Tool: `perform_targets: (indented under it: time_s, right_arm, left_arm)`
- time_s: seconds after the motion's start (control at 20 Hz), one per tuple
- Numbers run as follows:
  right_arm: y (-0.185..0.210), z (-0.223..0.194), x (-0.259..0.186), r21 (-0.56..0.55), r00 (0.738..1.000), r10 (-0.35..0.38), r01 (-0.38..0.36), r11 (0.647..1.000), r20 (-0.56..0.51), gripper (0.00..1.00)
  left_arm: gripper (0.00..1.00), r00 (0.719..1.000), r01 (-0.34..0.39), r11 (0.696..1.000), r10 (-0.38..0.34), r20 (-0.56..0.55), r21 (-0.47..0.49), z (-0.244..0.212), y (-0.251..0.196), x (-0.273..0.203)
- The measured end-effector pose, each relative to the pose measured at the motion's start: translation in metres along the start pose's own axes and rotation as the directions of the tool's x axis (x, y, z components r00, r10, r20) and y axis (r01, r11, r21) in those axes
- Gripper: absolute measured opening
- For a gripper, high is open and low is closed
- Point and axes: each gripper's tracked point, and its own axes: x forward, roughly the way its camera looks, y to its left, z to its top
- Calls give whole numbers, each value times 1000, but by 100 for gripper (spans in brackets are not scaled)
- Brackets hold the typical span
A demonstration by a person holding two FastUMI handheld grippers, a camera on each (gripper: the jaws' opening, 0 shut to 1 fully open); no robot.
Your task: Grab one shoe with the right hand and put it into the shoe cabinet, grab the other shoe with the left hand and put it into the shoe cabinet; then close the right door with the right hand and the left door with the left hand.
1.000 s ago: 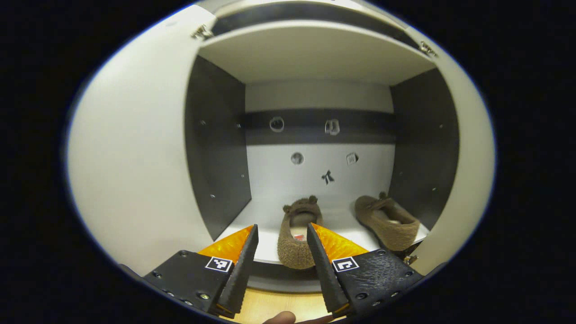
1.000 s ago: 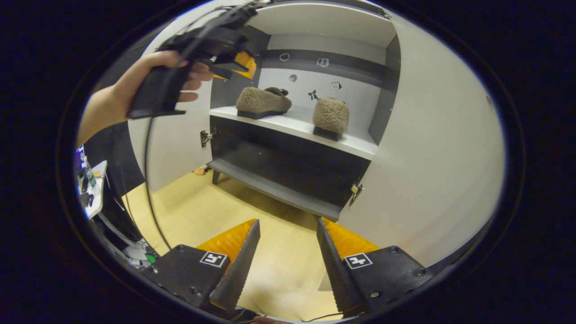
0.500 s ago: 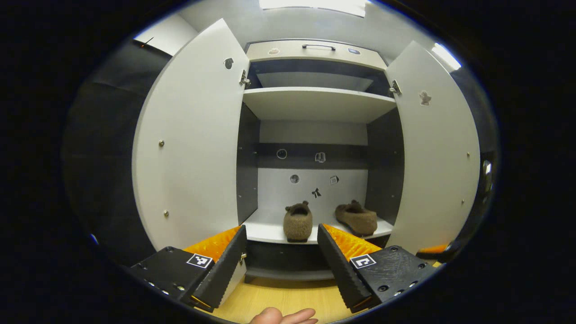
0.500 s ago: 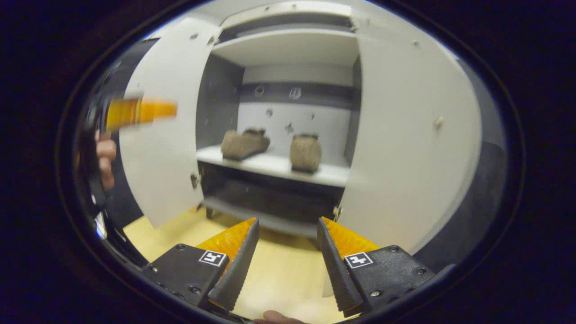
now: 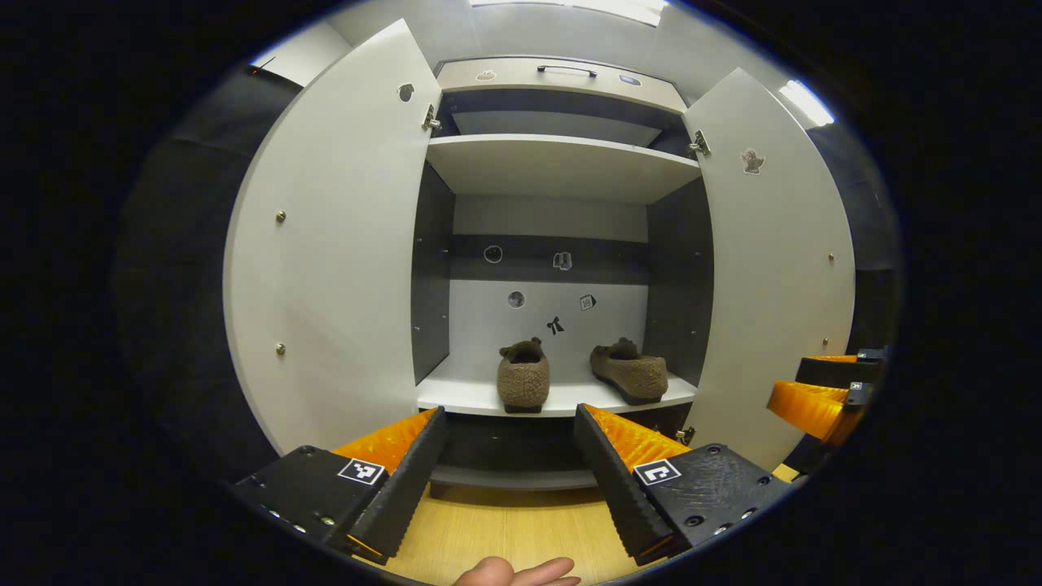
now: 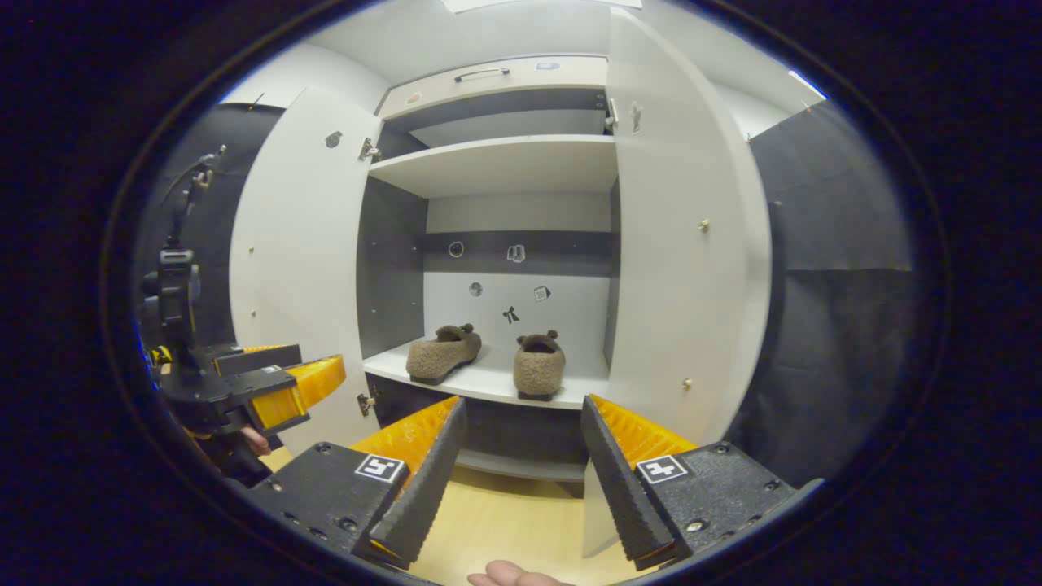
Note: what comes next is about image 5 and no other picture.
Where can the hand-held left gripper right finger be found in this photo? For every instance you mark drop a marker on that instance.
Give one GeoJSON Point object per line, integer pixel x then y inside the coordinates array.
{"type": "Point", "coordinates": [615, 488]}

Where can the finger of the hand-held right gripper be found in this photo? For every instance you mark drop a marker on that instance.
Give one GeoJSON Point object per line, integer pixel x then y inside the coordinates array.
{"type": "Point", "coordinates": [806, 403]}
{"type": "Point", "coordinates": [838, 373]}

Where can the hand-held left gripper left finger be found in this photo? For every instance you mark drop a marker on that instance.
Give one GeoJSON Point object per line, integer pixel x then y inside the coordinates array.
{"type": "Point", "coordinates": [407, 488]}

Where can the brown fuzzy shoe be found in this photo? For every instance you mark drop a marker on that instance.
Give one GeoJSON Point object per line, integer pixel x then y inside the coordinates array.
{"type": "Point", "coordinates": [635, 376]}
{"type": "Point", "coordinates": [523, 382]}

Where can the white shoe cabinet door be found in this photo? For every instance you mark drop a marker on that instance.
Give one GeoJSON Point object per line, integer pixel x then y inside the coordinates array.
{"type": "Point", "coordinates": [773, 268]}
{"type": "Point", "coordinates": [342, 244]}

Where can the white shoe cabinet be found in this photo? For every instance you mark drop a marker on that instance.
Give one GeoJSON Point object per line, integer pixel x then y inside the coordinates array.
{"type": "Point", "coordinates": [553, 167]}

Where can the black backdrop cloth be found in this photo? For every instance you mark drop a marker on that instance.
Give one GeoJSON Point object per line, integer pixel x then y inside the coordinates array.
{"type": "Point", "coordinates": [871, 212]}
{"type": "Point", "coordinates": [187, 285]}

